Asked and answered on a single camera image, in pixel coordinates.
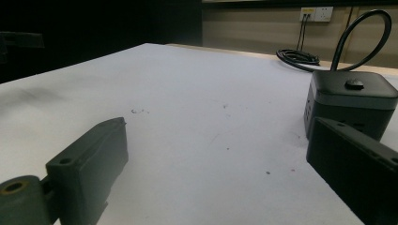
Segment white wall socket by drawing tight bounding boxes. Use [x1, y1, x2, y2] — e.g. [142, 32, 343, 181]
[298, 6, 334, 23]

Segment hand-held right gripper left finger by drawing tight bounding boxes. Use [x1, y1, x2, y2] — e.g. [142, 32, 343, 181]
[45, 116, 130, 225]

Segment thick black power cable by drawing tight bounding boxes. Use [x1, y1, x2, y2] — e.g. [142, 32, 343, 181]
[275, 8, 393, 73]

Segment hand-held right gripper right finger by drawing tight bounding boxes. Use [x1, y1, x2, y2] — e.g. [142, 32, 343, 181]
[306, 116, 398, 225]

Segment black cube power strip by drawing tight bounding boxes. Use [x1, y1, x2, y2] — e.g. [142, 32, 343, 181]
[303, 69, 398, 142]

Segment thin black plugged cables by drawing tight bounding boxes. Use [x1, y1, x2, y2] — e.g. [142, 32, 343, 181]
[296, 12, 312, 53]

